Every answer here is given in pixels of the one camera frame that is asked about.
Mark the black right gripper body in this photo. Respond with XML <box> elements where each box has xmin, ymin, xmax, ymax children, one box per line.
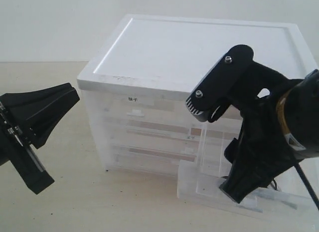
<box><xmin>208</xmin><ymin>59</ymin><xmax>300</xmax><ymax>168</ymax></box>

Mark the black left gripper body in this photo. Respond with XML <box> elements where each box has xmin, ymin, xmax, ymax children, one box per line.
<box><xmin>0</xmin><ymin>99</ymin><xmax>54</xmax><ymax>195</ymax></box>

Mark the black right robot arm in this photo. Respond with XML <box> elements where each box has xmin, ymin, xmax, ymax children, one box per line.
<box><xmin>207</xmin><ymin>61</ymin><xmax>319</xmax><ymax>203</ymax></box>

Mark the bottom wide clear drawer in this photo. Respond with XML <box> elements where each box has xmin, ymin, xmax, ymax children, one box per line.
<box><xmin>111</xmin><ymin>145</ymin><xmax>196</xmax><ymax>176</ymax></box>

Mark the wide clear drawer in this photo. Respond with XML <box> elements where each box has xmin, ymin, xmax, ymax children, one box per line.
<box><xmin>110</xmin><ymin>126</ymin><xmax>199</xmax><ymax>153</ymax></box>
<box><xmin>111</xmin><ymin>145</ymin><xmax>196</xmax><ymax>176</ymax></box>

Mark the middle wide clear drawer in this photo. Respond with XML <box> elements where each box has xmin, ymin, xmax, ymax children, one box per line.
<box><xmin>110</xmin><ymin>126</ymin><xmax>199</xmax><ymax>153</ymax></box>

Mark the translucent plastic drawer cabinet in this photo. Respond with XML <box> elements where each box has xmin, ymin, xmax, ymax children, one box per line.
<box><xmin>77</xmin><ymin>14</ymin><xmax>317</xmax><ymax>177</ymax></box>

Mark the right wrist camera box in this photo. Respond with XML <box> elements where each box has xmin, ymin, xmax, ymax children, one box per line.
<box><xmin>185</xmin><ymin>44</ymin><xmax>254</xmax><ymax>123</ymax></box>

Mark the black right camera cable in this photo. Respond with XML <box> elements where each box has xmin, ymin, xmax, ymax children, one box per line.
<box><xmin>293</xmin><ymin>159</ymin><xmax>319</xmax><ymax>210</ymax></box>

